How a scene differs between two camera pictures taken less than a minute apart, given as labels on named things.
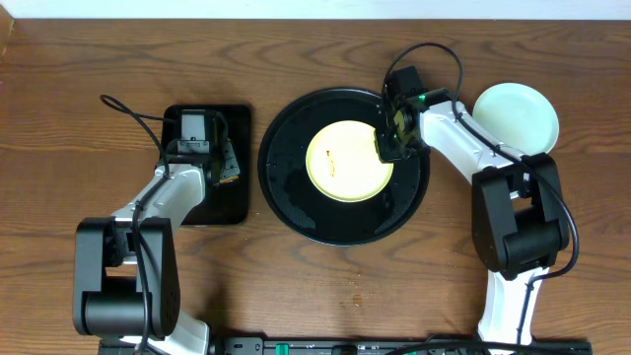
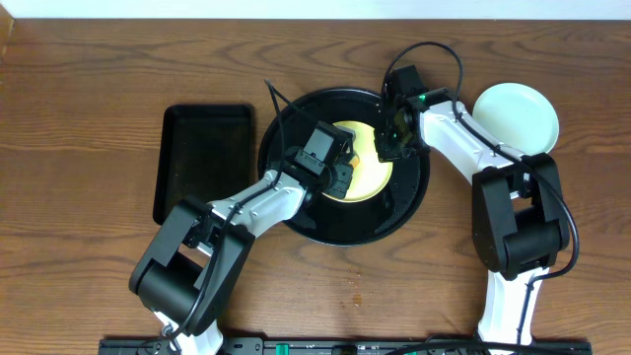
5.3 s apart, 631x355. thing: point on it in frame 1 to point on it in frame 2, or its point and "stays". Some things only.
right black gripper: (386, 152) stays
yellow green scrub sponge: (230, 179) to (355, 161)
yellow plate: (343, 163) stays
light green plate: (519, 116) stays
